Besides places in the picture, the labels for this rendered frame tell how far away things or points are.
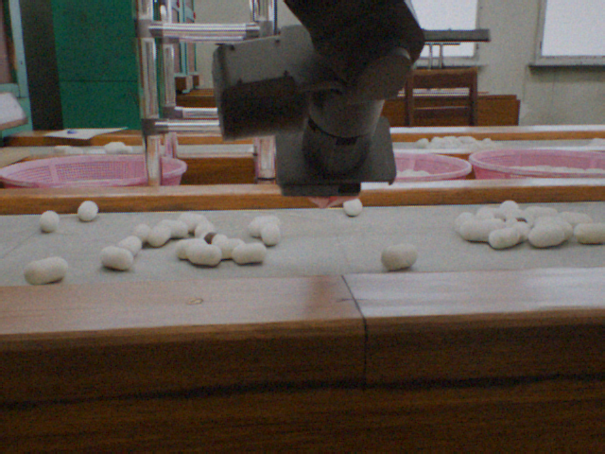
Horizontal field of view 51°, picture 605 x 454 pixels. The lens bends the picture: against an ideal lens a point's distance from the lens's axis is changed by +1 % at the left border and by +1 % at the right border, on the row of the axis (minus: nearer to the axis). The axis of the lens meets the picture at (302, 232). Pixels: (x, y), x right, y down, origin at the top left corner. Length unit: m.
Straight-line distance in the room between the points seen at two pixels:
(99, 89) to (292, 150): 2.88
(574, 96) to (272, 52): 5.92
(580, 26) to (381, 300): 5.92
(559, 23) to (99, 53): 4.14
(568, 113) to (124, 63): 4.21
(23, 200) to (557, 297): 0.61
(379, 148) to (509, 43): 5.52
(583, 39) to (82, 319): 6.04
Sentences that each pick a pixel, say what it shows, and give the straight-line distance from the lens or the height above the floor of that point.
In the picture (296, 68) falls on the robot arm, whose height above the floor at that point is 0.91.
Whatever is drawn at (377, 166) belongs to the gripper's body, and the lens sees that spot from 0.54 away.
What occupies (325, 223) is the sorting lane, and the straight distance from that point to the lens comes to 0.72.
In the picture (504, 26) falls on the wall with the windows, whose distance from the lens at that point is 6.04.
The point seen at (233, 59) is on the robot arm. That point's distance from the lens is 0.43.
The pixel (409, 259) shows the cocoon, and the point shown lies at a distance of 0.56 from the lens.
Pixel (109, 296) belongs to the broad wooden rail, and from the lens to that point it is 0.45.
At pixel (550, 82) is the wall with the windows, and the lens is 6.21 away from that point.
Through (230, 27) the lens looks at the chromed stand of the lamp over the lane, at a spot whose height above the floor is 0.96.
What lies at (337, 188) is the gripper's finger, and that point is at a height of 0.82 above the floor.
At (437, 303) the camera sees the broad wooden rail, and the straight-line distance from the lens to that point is 0.43.
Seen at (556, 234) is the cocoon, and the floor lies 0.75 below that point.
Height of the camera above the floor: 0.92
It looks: 15 degrees down
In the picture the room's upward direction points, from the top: straight up
